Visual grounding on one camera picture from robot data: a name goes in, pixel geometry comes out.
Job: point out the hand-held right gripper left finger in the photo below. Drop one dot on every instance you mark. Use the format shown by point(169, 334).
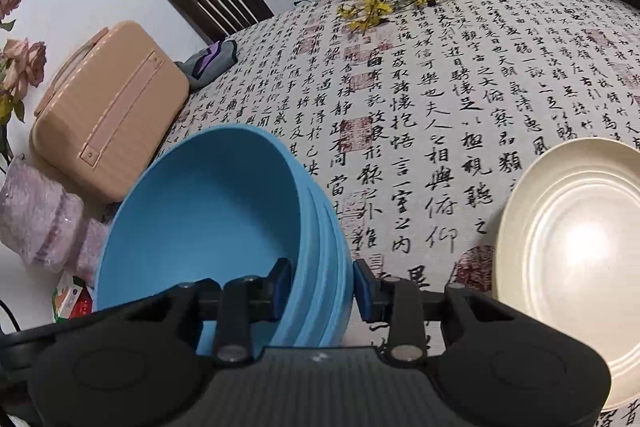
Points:
point(282, 287)

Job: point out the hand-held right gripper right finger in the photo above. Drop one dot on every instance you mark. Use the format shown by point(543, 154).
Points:
point(362, 292)

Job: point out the blue bowl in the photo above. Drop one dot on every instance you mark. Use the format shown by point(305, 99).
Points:
point(344, 297)
point(322, 277)
point(200, 217)

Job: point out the cream plate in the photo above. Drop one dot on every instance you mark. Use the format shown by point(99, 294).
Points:
point(575, 247)

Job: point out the green white packet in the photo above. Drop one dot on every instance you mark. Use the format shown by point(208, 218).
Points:
point(67, 299)

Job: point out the purple ceramic vase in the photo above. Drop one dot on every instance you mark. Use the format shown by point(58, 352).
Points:
point(40, 217)

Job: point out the calligraphy print tablecloth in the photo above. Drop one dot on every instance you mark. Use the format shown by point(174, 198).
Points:
point(425, 107)

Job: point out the grey purple cloth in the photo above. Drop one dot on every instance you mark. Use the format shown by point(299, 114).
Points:
point(205, 62)

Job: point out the pink small suitcase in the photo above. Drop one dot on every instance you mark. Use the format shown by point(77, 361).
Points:
point(100, 117)

